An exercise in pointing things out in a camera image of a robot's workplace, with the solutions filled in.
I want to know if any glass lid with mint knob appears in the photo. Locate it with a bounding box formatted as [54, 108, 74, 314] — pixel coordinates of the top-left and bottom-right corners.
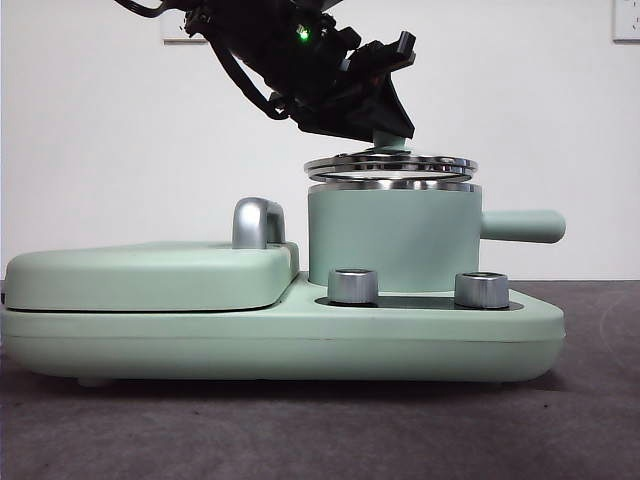
[303, 130, 477, 183]

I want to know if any silver griddle cover handle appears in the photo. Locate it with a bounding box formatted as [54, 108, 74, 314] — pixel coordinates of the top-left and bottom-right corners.
[231, 197, 288, 251]

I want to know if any mint green steamer pot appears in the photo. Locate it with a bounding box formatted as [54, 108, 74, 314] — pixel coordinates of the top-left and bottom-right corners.
[306, 179, 567, 294]

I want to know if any silver control knob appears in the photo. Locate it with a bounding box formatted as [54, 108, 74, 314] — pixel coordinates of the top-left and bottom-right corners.
[327, 268, 380, 306]
[453, 271, 511, 309]

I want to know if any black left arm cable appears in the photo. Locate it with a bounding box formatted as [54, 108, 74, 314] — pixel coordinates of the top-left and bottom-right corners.
[207, 37, 296, 121]

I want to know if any mint green breakfast machine base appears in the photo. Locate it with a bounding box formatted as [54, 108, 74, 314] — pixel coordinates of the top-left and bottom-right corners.
[0, 272, 567, 389]

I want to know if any mint green griddle cover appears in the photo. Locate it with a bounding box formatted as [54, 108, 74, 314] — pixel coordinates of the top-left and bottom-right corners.
[3, 241, 301, 313]

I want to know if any white wall socket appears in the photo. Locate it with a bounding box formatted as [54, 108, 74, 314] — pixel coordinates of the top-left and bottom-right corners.
[160, 19, 209, 46]
[612, 0, 640, 44]

